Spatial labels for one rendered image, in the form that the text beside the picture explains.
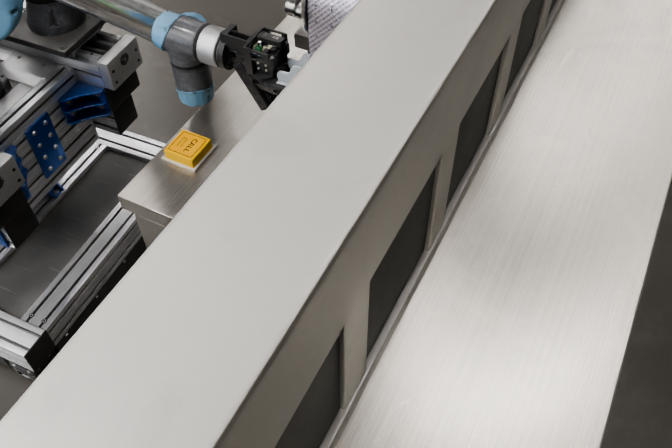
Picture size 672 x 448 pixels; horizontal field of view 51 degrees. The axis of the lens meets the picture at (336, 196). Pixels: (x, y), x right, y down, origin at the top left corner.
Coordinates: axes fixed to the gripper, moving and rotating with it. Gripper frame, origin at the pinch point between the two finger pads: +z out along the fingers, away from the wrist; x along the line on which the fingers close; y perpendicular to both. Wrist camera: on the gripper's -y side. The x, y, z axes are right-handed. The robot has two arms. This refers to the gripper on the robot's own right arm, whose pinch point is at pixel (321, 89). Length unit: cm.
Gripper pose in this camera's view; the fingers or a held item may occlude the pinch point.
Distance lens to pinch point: 128.3
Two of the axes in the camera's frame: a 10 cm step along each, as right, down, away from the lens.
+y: -0.1, -6.6, -7.5
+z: 8.9, 3.4, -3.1
